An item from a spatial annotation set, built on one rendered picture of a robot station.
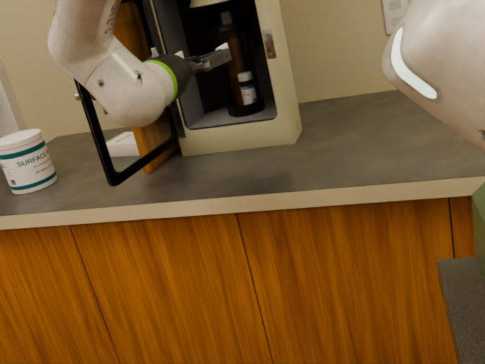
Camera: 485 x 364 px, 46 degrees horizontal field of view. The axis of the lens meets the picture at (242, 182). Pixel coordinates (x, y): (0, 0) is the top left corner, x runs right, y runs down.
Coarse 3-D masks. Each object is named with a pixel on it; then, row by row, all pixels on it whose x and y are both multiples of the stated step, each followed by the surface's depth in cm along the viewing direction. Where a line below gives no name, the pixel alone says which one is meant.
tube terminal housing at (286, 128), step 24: (264, 0) 133; (264, 24) 136; (264, 48) 138; (288, 72) 146; (288, 96) 144; (288, 120) 144; (192, 144) 154; (216, 144) 152; (240, 144) 150; (264, 144) 148
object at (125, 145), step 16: (128, 16) 135; (128, 32) 135; (128, 48) 135; (144, 48) 140; (80, 96) 121; (96, 112) 124; (112, 128) 129; (128, 128) 134; (144, 128) 140; (160, 128) 145; (96, 144) 125; (112, 144) 129; (128, 144) 134; (144, 144) 139; (112, 160) 128; (128, 160) 134
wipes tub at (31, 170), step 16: (0, 144) 152; (16, 144) 151; (32, 144) 154; (0, 160) 155; (16, 160) 153; (32, 160) 154; (48, 160) 159; (16, 176) 154; (32, 176) 155; (48, 176) 158; (16, 192) 157
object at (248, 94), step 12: (228, 36) 144; (240, 36) 146; (240, 48) 146; (240, 60) 147; (252, 60) 150; (228, 72) 149; (240, 72) 148; (252, 72) 150; (228, 84) 151; (240, 84) 149; (252, 84) 150; (228, 96) 153; (240, 96) 150; (252, 96) 151
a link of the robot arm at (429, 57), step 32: (416, 0) 55; (448, 0) 50; (480, 0) 50; (416, 32) 51; (448, 32) 50; (480, 32) 50; (384, 64) 56; (416, 64) 52; (448, 64) 51; (480, 64) 50; (416, 96) 55; (448, 96) 53; (480, 96) 51; (480, 128) 54
